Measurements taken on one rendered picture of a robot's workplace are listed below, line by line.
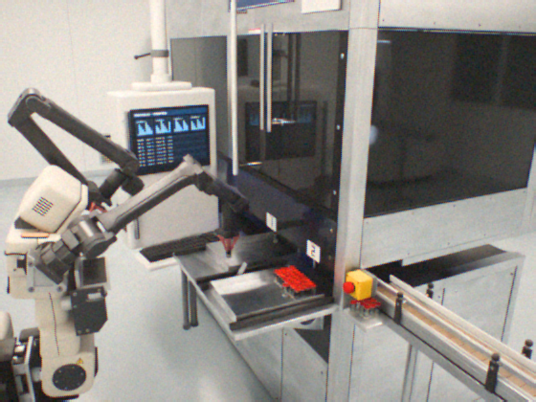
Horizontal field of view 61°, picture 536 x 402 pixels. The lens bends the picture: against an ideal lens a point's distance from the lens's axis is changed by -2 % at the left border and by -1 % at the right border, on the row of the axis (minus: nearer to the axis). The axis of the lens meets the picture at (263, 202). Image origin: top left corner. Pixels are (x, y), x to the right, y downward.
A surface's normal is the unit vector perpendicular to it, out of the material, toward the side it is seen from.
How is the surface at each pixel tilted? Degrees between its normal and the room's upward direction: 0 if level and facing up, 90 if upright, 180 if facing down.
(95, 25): 90
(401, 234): 90
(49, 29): 90
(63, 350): 90
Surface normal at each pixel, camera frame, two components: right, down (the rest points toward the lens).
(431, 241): 0.45, 0.29
